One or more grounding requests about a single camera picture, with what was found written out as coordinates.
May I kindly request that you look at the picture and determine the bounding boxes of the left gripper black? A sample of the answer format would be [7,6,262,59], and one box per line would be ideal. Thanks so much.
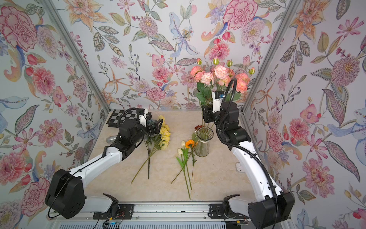
[130,117,163,145]

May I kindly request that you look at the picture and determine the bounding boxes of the yellow flower bunch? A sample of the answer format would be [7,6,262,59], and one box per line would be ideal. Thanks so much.
[131,115,171,183]

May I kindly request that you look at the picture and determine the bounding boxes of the pink flower stem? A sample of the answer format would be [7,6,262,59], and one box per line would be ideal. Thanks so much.
[191,58,233,123]
[190,58,212,90]
[225,60,255,103]

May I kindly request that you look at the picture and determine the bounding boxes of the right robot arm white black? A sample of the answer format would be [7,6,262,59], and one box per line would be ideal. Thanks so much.
[202,78,295,229]

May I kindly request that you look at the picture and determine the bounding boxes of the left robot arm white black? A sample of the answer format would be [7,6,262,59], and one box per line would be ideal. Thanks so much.
[45,107,164,219]

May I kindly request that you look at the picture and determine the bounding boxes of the clear glass vase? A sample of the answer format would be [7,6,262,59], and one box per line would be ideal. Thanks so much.
[192,125,214,157]

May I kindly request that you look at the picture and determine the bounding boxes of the black white checkerboard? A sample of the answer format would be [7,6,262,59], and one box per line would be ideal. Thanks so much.
[106,108,152,128]

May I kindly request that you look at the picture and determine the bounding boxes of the grey metal cylinder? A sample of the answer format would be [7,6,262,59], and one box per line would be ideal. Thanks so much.
[106,135,117,144]

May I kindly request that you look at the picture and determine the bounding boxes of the orange and red flower stems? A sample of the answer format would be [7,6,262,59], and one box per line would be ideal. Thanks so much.
[170,125,204,200]

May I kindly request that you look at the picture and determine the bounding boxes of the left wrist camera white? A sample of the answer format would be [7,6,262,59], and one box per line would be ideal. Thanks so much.
[137,108,148,127]

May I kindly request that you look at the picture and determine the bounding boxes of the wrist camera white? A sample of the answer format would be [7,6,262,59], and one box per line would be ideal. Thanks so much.
[137,108,148,127]
[212,91,225,113]

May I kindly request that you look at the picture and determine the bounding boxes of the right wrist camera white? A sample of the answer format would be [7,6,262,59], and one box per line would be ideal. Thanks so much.
[212,91,225,113]

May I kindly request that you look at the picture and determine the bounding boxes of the white wall socket plate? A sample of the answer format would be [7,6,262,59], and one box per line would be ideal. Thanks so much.
[236,162,246,173]

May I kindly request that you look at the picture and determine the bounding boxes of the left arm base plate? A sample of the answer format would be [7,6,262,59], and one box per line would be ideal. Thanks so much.
[92,204,134,220]

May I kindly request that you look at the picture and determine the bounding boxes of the aluminium front rail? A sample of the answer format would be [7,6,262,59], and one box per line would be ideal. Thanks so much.
[47,201,292,223]

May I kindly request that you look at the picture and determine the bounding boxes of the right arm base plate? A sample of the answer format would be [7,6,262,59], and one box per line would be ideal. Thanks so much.
[208,203,249,220]

